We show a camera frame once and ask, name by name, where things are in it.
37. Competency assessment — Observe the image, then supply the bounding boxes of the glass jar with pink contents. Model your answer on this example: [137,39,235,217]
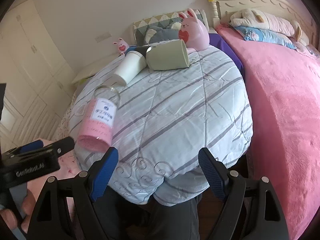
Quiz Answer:
[77,85,120,153]

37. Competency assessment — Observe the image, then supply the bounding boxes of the white paper cup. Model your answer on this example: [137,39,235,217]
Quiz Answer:
[113,50,147,86]

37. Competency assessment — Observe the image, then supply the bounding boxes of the sage green cup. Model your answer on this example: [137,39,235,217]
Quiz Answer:
[146,40,190,70]

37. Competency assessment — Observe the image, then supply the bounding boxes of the person's left hand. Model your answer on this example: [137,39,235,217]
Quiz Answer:
[0,188,37,234]

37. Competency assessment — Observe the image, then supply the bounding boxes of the pink folded quilt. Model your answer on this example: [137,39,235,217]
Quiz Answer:
[20,137,80,223]

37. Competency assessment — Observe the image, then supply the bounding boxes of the cream wardrobe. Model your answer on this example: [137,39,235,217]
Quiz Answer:
[1,0,75,152]

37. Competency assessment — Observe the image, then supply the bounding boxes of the cream bedside table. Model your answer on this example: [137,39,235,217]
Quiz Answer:
[72,54,120,84]

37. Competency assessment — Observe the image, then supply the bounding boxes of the striped light blue quilt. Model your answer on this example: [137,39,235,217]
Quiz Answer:
[68,39,254,205]

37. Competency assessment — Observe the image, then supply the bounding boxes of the small pink bunny toy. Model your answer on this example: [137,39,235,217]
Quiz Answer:
[113,38,130,55]

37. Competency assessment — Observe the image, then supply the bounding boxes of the black steel thermos bottle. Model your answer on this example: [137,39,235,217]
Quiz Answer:
[125,45,155,57]

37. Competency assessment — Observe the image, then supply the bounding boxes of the pink fleece blanket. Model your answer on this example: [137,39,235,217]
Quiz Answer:
[217,25,319,239]

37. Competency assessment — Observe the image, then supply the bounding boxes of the diamond pattern headboard cushion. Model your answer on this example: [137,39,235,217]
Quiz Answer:
[132,9,209,46]

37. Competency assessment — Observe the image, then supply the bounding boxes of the grey cat cushion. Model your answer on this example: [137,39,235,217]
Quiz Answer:
[143,22,182,45]

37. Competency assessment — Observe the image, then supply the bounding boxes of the purple sheet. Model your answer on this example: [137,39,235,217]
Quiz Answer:
[209,33,245,80]

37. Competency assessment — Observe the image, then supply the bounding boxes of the blue cartoon pillow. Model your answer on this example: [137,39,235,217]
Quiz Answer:
[234,26,297,50]

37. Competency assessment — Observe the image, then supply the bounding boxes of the large pink bunny toy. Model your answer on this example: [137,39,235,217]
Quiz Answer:
[178,8,209,54]

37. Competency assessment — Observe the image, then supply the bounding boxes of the pink white plush dog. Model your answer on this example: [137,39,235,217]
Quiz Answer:
[230,9,310,46]

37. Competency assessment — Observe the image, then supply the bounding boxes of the cream wooden headboard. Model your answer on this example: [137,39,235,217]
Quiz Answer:
[208,0,319,47]

